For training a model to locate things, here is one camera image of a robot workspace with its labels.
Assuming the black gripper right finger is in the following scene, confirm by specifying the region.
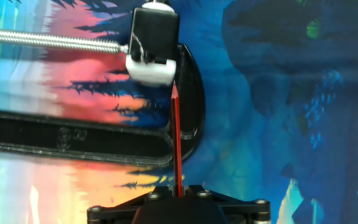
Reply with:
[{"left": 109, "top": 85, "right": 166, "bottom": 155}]
[{"left": 178, "top": 184, "right": 272, "bottom": 224}]

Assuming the red and black pencil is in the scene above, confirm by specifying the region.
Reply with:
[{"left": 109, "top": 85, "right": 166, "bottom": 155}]
[{"left": 170, "top": 81, "right": 185, "bottom": 198}]

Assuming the landscape printed cloth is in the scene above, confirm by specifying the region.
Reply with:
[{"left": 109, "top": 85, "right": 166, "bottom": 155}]
[{"left": 0, "top": 0, "right": 358, "bottom": 224}]

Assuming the black metal C-clamp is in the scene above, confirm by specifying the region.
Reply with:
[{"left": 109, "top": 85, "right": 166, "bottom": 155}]
[{"left": 0, "top": 27, "right": 206, "bottom": 167}]

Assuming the white and black pencil sharpener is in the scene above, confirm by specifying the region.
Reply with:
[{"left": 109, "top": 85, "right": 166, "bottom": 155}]
[{"left": 125, "top": 1, "right": 181, "bottom": 88}]

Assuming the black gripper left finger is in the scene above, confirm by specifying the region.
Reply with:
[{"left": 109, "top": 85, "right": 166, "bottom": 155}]
[{"left": 86, "top": 185, "right": 178, "bottom": 224}]

